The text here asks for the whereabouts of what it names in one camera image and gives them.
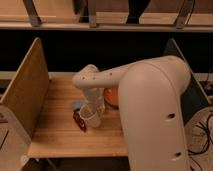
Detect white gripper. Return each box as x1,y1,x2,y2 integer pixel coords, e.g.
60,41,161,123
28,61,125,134
83,88,104,109

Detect white ceramic cup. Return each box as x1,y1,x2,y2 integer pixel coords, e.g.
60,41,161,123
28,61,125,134
79,105,101,128

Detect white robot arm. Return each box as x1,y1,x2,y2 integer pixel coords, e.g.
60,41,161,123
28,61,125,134
72,56,191,171

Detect orange bowl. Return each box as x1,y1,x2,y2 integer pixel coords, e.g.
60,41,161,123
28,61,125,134
104,88,118,107

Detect blue sponge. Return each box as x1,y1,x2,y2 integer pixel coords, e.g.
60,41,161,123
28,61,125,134
72,101,84,110

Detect red snack packet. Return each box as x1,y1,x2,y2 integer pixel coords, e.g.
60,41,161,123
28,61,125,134
73,111,87,132

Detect left wooden side panel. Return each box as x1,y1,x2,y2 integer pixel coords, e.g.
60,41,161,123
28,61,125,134
0,38,49,143

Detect right dark side panel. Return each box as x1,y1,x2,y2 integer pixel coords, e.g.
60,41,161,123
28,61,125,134
163,38,211,125

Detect black cables on floor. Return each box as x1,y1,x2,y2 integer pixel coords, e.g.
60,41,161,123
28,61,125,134
187,111,213,171

